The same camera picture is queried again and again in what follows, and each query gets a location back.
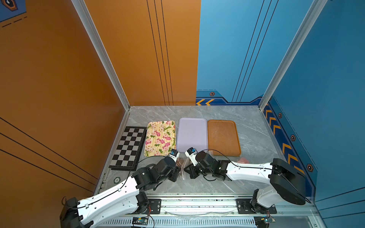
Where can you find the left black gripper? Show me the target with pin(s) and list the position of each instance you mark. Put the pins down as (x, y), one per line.
(176, 170)

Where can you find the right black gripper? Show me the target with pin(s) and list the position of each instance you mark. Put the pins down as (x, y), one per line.
(191, 171)

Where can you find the ziploc bag ring cookies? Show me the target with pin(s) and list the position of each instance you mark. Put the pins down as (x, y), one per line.
(183, 163)

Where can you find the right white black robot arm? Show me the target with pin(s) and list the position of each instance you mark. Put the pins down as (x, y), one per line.
(283, 182)

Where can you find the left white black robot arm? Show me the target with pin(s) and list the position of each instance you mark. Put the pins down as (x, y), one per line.
(125, 198)

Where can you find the ziploc bag pink cookies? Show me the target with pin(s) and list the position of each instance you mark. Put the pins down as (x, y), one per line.
(243, 161)

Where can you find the floral pattern tray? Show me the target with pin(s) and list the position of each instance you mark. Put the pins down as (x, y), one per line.
(160, 138)

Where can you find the lavender plastic tray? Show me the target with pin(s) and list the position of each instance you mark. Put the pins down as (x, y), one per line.
(192, 132)

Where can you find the brown plastic tray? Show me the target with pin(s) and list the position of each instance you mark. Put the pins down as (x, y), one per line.
(223, 138)

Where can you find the black white checkerboard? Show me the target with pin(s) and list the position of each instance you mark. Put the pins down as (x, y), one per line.
(129, 149)

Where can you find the round floor grommet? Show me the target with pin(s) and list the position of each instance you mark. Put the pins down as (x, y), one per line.
(117, 180)

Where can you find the left green circuit board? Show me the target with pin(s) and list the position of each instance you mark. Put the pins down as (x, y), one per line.
(141, 222)

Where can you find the green circuit board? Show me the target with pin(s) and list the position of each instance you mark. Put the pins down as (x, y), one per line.
(264, 222)
(141, 222)

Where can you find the right green circuit board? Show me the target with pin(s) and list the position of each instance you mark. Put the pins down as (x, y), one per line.
(264, 222)

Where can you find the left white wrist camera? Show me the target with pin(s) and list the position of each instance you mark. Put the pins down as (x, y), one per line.
(174, 154)

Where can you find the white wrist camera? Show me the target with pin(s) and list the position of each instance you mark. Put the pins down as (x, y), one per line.
(191, 154)
(174, 154)

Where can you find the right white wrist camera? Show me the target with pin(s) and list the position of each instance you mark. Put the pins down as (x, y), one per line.
(191, 154)

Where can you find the aluminium front rail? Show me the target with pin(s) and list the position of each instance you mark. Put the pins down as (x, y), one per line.
(210, 204)

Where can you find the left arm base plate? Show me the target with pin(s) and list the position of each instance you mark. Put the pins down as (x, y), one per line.
(153, 207)

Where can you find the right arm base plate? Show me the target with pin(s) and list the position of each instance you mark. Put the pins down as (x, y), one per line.
(244, 206)

